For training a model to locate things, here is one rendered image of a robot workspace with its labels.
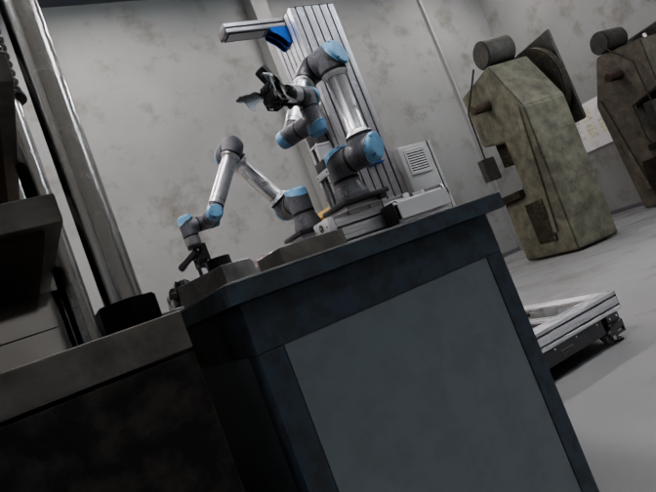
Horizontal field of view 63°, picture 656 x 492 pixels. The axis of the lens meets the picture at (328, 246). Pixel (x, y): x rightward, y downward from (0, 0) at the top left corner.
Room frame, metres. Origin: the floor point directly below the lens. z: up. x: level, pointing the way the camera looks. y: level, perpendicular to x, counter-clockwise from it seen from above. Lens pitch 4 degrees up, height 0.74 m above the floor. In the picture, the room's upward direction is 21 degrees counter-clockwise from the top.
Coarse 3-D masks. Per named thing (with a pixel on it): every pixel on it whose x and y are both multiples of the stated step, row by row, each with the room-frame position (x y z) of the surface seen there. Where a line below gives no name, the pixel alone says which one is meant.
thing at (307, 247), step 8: (328, 232) 1.42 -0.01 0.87; (336, 232) 1.43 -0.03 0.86; (304, 240) 1.37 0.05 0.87; (312, 240) 1.39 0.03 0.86; (320, 240) 1.40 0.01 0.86; (328, 240) 1.41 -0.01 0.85; (336, 240) 1.42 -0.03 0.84; (344, 240) 1.44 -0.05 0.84; (280, 248) 1.34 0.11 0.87; (288, 248) 1.35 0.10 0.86; (296, 248) 1.36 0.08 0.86; (304, 248) 1.37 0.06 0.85; (312, 248) 1.38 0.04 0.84; (320, 248) 1.39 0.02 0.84; (328, 248) 1.41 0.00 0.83; (272, 256) 1.37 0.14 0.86; (280, 256) 1.34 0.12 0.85; (288, 256) 1.34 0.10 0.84; (296, 256) 1.36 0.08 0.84; (304, 256) 1.37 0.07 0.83; (264, 264) 1.43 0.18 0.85; (272, 264) 1.39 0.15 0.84; (280, 264) 1.35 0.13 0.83
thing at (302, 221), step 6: (306, 210) 2.66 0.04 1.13; (312, 210) 2.68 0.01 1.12; (294, 216) 2.69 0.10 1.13; (300, 216) 2.66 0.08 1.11; (306, 216) 2.65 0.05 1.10; (312, 216) 2.66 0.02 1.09; (318, 216) 2.71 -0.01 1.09; (294, 222) 2.71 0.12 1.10; (300, 222) 2.66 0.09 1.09; (306, 222) 2.65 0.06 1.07; (312, 222) 2.65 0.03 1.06; (318, 222) 2.66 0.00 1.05; (300, 228) 2.65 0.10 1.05
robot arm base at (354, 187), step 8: (352, 176) 2.23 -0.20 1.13; (336, 184) 2.25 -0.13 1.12; (344, 184) 2.22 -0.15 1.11; (352, 184) 2.21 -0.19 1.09; (360, 184) 2.23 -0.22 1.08; (336, 192) 2.25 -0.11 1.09; (344, 192) 2.22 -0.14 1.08; (352, 192) 2.20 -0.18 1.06; (360, 192) 2.21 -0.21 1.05; (336, 200) 2.26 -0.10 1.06
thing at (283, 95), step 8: (264, 88) 1.82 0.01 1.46; (272, 88) 1.80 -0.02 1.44; (280, 88) 1.82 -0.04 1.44; (288, 88) 1.89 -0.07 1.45; (264, 96) 1.83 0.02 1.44; (272, 96) 1.80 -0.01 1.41; (280, 96) 1.80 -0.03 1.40; (288, 96) 1.88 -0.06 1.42; (272, 104) 1.82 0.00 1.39; (280, 104) 1.85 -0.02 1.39; (288, 104) 1.87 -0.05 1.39
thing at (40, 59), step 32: (0, 0) 0.83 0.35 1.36; (32, 0) 0.84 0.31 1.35; (32, 32) 0.83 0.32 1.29; (32, 64) 0.82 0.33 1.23; (32, 96) 0.83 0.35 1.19; (64, 96) 0.84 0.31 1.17; (64, 128) 0.83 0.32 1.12; (64, 160) 0.82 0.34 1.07; (64, 192) 0.83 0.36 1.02; (96, 192) 0.83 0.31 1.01; (96, 224) 0.82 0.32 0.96; (96, 256) 0.82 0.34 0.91; (128, 256) 0.86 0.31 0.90; (128, 288) 0.83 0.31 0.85; (128, 320) 0.81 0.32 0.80
